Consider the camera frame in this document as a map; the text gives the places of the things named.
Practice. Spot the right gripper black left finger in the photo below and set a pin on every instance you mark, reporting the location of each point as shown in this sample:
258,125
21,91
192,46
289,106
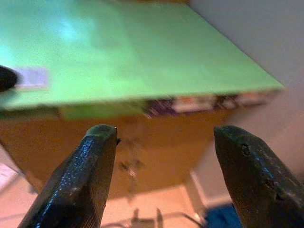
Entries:
78,180

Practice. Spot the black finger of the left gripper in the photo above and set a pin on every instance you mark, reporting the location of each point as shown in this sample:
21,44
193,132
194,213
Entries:
7,78

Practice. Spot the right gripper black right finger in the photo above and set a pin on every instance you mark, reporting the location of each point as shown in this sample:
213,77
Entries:
256,180

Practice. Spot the white paper label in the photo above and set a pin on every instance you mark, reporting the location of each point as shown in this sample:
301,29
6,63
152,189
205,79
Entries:
34,78

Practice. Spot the blue object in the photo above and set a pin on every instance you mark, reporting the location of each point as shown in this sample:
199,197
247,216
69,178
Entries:
221,217

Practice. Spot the metal key bunch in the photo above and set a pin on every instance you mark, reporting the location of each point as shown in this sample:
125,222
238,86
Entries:
129,165

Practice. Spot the white baseboard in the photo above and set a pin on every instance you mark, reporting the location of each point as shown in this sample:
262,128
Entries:
198,186

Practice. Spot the green wall board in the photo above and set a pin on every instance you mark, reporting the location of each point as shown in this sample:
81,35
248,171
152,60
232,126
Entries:
133,52

